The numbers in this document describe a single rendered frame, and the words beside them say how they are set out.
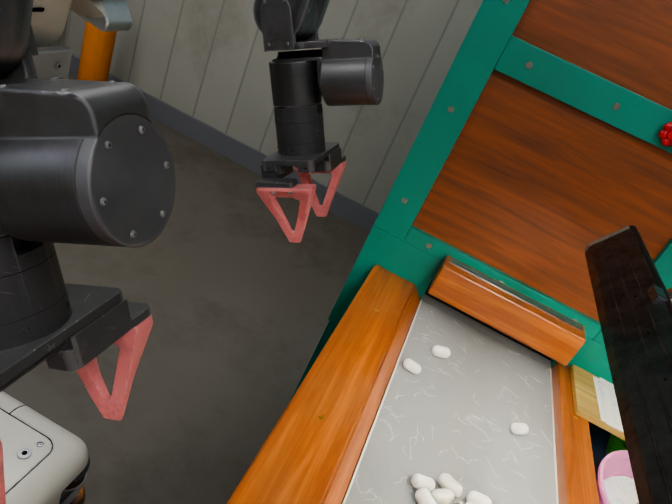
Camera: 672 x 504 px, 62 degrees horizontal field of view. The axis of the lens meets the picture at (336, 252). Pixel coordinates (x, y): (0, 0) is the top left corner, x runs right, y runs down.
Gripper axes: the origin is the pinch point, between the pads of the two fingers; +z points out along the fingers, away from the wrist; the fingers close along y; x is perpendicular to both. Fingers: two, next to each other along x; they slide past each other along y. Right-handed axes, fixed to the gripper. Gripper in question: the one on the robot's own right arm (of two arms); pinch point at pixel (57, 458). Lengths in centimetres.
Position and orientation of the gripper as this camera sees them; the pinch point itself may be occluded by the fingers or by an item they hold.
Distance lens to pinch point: 39.5
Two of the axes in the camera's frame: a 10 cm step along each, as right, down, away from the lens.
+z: 0.7, 9.3, 3.7
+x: -9.5, -0.5, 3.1
